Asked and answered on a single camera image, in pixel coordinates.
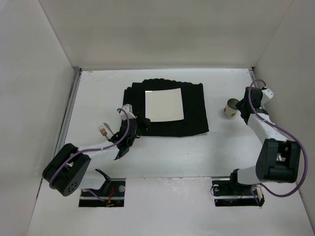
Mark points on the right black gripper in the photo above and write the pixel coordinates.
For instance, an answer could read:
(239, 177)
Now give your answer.
(242, 106)

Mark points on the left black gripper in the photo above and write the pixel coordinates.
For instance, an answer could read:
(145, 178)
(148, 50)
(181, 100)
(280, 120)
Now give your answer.
(137, 126)

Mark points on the metal cup with paper sleeve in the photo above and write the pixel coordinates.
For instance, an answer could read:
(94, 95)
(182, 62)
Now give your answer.
(230, 110)

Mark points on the square white plate black rim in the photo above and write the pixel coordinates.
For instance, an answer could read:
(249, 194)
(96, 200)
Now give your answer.
(164, 105)

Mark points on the black cloth placemat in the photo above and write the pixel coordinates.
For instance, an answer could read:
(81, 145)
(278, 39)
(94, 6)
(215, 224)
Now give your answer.
(195, 119)

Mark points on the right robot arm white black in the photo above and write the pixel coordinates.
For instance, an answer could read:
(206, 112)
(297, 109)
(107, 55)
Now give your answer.
(278, 160)

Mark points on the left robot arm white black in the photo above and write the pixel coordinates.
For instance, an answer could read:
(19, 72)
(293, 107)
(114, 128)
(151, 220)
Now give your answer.
(67, 169)

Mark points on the silver table knife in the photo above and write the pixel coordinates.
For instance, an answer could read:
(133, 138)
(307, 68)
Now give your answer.
(108, 129)

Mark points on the copper fork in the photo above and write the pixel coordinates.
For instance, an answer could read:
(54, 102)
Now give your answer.
(103, 131)

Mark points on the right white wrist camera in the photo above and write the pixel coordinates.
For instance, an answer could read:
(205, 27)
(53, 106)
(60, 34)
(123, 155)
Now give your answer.
(267, 95)

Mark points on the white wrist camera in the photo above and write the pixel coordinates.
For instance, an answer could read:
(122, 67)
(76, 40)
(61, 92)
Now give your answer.
(267, 95)
(126, 112)

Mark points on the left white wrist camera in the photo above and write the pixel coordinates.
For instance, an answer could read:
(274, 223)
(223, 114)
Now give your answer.
(126, 112)

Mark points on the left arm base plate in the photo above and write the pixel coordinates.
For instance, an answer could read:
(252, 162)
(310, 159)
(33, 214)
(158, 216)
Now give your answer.
(113, 197)

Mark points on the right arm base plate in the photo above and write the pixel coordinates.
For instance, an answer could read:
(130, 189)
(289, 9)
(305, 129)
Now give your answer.
(226, 195)

